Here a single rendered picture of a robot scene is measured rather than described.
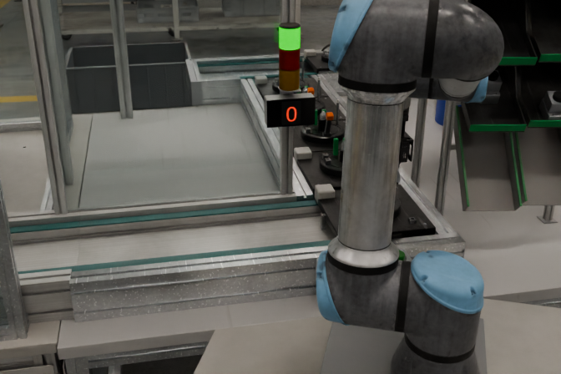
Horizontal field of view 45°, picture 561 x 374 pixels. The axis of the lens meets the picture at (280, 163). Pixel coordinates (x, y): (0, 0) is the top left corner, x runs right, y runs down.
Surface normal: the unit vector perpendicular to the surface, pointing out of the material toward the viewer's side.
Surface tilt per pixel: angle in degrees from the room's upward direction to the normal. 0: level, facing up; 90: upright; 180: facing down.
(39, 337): 0
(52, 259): 0
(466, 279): 8
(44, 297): 90
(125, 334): 0
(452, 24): 57
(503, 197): 45
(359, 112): 86
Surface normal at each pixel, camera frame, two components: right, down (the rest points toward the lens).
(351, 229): -0.58, 0.26
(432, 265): 0.14, -0.88
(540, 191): 0.02, -0.35
